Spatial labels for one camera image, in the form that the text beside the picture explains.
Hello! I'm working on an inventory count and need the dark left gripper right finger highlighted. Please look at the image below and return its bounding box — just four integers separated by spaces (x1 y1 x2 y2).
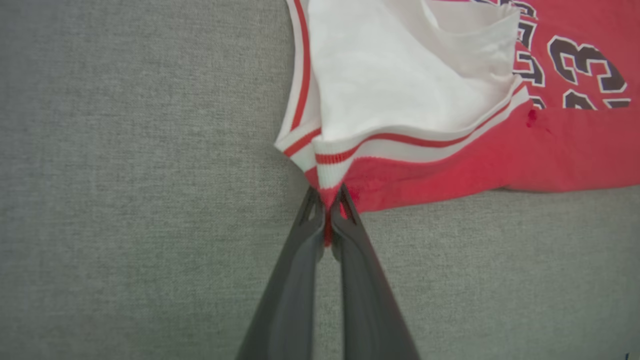
330 184 421 360

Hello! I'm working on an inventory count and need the red white basketball jersey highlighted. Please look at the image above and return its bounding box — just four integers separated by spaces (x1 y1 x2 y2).
274 0 640 247

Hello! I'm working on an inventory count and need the grey fabric sofa cushion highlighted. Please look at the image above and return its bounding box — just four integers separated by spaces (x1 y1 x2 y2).
0 0 640 360

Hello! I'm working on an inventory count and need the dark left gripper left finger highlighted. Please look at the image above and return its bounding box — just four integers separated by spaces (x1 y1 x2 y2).
235 186 326 360

